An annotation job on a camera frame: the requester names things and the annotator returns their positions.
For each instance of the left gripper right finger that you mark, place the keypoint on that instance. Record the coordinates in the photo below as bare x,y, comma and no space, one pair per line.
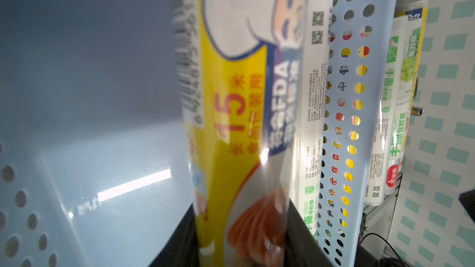
301,249

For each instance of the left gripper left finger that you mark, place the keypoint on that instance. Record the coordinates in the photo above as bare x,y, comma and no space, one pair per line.
181,250

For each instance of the yellow plastic wrap roll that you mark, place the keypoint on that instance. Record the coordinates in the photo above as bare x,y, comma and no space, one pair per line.
239,66

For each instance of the white green plastic wrap roll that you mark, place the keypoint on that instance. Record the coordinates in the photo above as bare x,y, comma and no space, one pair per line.
308,147

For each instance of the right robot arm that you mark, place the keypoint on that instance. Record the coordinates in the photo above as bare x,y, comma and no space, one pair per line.
467,200

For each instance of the yellow green wrap roll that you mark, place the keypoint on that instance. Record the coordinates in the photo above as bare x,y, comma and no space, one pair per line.
411,27

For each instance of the light blue plastic basket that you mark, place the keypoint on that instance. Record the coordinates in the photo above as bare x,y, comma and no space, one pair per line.
94,156

